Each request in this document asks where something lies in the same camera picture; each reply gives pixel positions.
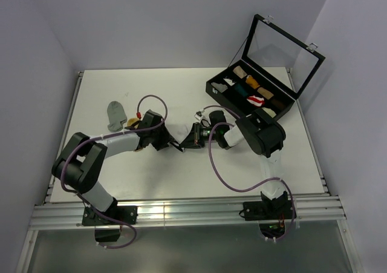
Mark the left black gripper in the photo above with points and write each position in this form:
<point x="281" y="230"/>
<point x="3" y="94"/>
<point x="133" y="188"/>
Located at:
<point x="166" y="138"/>

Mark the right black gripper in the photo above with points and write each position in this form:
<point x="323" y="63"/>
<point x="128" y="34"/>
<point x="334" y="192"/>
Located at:
<point x="195" y="140"/>

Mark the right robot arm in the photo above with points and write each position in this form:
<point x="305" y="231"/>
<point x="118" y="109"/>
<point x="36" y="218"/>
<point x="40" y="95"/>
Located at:
<point x="264" y="136"/>

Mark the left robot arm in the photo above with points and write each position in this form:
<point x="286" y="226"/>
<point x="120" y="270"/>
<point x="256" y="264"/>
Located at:
<point x="79" y="164"/>

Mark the mustard yellow sock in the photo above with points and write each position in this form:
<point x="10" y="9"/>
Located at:
<point x="133" y="122"/>

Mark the grey white rolled sock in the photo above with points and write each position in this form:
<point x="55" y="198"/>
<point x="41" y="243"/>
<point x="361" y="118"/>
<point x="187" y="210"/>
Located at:
<point x="218" y="88"/>

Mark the teal rolled sock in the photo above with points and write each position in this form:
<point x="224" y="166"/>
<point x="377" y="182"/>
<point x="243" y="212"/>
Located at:
<point x="240" y="89"/>

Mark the white black rolled sock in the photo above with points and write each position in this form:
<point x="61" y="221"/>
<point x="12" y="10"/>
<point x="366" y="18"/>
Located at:
<point x="229" y="81"/>

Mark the red white striped sock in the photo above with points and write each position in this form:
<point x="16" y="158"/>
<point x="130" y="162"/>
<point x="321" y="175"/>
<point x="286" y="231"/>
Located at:
<point x="256" y="101"/>

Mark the cream rolled sock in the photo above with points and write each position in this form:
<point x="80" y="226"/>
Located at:
<point x="269" y="111"/>

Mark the orange rolled sock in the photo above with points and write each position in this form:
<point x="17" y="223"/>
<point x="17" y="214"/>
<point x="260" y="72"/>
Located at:
<point x="252" y="82"/>

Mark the beige rolled sock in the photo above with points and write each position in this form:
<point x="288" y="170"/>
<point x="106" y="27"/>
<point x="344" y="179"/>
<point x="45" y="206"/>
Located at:
<point x="239" y="72"/>

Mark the tan rolled sock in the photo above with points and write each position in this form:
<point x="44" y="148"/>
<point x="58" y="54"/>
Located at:
<point x="265" y="93"/>

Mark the brown rolled sock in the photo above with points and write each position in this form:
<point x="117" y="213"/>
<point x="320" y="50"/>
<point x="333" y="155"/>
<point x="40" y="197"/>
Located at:
<point x="278" y="104"/>

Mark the black compartment box with lid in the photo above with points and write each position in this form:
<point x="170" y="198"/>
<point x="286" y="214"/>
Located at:
<point x="280" y="62"/>

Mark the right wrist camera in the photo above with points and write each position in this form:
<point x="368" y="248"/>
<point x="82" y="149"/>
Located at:
<point x="199" y="115"/>

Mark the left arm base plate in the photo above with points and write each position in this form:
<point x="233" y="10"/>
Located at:
<point x="120" y="216"/>

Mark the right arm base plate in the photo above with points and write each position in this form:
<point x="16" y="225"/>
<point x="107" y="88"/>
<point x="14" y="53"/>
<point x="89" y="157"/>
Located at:
<point x="268" y="210"/>

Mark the aluminium frame rail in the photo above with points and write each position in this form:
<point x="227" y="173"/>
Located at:
<point x="190" y="212"/>

